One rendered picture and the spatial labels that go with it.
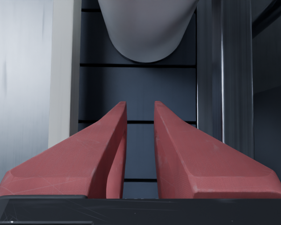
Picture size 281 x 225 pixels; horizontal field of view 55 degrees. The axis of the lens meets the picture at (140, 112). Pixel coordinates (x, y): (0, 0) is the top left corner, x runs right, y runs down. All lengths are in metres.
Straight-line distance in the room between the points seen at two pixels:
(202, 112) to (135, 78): 0.05
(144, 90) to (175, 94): 0.02
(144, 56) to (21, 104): 0.13
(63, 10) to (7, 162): 0.14
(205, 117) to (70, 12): 0.11
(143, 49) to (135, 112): 0.05
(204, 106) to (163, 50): 0.05
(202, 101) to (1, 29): 0.18
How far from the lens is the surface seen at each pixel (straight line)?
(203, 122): 0.19
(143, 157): 0.18
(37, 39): 0.26
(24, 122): 0.25
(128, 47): 0.16
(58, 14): 0.17
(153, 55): 0.17
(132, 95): 0.18
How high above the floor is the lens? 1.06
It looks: 86 degrees down
